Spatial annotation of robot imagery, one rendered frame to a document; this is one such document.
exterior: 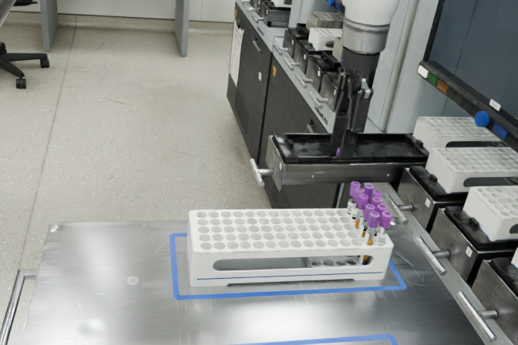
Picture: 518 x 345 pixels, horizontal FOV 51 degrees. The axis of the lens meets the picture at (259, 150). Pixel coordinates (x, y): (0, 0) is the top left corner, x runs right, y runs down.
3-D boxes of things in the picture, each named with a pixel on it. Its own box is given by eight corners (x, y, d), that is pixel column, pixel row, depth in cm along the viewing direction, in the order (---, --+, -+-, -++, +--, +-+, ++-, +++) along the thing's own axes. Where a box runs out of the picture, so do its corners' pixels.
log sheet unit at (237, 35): (229, 73, 311) (234, 11, 294) (237, 92, 288) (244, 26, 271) (224, 73, 311) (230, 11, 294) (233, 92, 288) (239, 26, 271)
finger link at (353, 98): (365, 77, 111) (368, 78, 110) (361, 131, 114) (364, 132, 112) (348, 77, 110) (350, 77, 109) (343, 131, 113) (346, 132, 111)
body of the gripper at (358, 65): (388, 55, 105) (378, 99, 110) (371, 41, 113) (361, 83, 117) (351, 55, 104) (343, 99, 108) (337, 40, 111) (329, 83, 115)
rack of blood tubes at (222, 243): (363, 238, 92) (371, 208, 89) (385, 279, 83) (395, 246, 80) (186, 242, 85) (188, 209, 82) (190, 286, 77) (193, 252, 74)
